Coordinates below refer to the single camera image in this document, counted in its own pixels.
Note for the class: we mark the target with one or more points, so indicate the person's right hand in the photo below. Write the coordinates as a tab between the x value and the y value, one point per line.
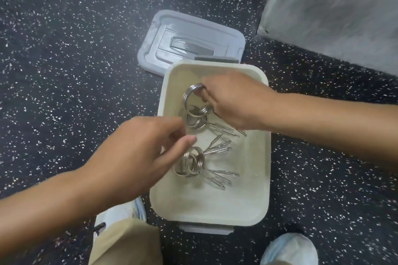
242	100

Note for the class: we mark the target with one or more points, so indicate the grey plastic bin lid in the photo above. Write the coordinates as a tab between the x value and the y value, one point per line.
174	41

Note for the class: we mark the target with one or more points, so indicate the white right shoe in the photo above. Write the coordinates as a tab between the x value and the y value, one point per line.
289	250

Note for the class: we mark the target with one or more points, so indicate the person's right forearm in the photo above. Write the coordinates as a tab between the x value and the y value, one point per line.
335	128

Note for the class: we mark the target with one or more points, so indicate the person's right fingers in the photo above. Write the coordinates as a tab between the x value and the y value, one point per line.
209	91

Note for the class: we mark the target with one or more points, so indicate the person's left thumb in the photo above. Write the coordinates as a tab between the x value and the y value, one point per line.
178	148

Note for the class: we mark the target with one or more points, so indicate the pile of metal key rings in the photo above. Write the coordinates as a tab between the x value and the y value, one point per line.
190	162

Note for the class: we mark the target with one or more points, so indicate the beige trouser leg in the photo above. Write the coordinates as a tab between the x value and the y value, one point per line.
127	243

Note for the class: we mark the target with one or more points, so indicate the pile of metal loop pins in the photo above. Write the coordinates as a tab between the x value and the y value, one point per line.
221	146

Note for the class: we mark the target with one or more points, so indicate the person's left forearm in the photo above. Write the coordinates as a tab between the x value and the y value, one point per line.
43	212

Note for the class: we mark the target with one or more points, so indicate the white shoe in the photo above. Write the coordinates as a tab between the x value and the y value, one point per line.
119	212
289	250

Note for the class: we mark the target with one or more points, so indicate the white plastic storage bin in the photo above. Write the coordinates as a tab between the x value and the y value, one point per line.
217	202

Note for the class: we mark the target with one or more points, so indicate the white left shoe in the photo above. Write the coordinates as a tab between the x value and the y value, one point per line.
119	212

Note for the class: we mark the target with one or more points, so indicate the person's left hand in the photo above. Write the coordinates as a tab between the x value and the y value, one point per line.
130	162

